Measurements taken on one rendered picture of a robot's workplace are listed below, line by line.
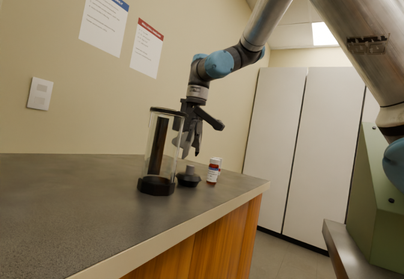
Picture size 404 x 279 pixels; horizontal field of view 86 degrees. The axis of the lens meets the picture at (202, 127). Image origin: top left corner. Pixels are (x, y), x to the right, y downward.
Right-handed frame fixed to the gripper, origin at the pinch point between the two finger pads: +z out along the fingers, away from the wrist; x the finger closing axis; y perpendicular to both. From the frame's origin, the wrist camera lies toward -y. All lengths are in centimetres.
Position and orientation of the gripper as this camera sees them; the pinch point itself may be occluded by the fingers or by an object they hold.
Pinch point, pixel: (192, 158)
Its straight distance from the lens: 74.1
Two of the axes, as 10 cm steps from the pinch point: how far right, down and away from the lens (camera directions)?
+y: -9.5, -1.6, 2.6
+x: -2.5, -0.7, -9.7
